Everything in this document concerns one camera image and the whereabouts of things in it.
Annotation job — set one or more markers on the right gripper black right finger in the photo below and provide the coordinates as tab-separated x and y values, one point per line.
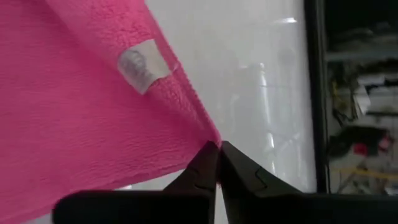
245	186

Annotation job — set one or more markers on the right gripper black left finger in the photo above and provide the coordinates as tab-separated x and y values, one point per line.
192	186

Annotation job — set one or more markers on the pink towel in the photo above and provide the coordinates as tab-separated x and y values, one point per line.
77	124

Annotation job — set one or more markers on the grey shelf with clutter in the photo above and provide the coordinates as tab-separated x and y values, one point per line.
373	93

